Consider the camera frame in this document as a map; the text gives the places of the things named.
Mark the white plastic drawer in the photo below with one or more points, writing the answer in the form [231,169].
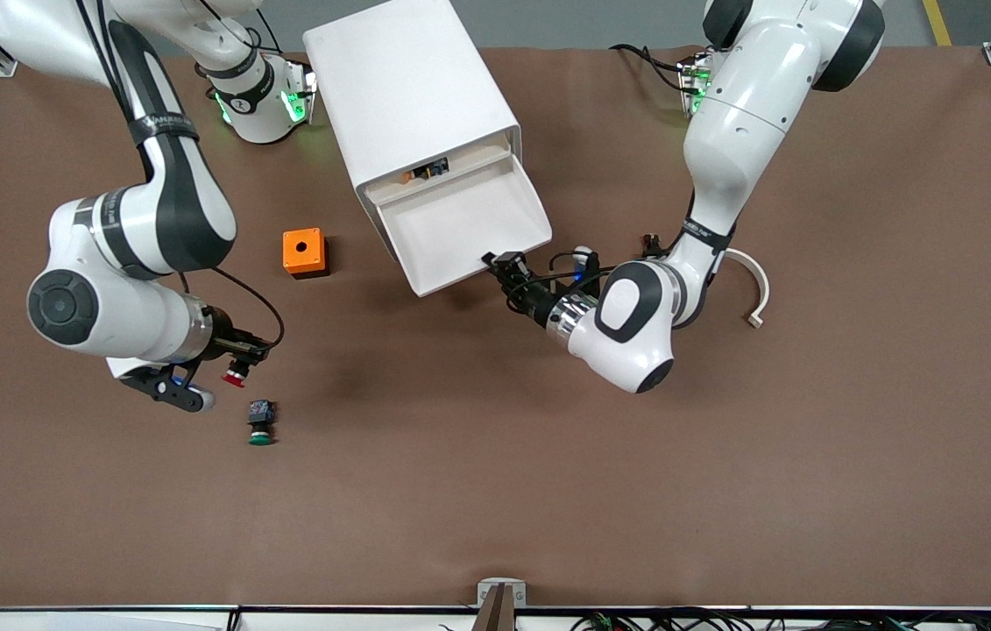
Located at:
[460,228]
[390,188]

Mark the grey metal mount bracket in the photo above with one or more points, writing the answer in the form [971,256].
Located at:
[501,596]

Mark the white drawer cabinet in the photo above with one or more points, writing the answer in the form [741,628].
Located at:
[407,79]

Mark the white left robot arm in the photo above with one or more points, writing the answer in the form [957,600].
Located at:
[723,131]

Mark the white curved plastic bracket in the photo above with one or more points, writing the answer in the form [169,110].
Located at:
[760,285]

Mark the brown table cover sheet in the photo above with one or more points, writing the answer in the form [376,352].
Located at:
[495,491]

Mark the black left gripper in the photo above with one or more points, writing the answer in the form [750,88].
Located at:
[535,301]

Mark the green push button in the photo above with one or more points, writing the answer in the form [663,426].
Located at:
[260,421]

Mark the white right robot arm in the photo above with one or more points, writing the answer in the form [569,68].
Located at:
[109,307]

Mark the orange button enclosure box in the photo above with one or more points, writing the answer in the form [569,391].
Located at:
[303,251]

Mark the orange blue button part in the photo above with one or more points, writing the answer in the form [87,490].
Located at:
[427,171]

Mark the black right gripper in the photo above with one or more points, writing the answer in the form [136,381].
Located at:
[226,343]

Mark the red push button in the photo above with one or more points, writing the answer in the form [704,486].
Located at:
[236,376]

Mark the black white-faced push button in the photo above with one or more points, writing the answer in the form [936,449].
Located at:
[653,242]

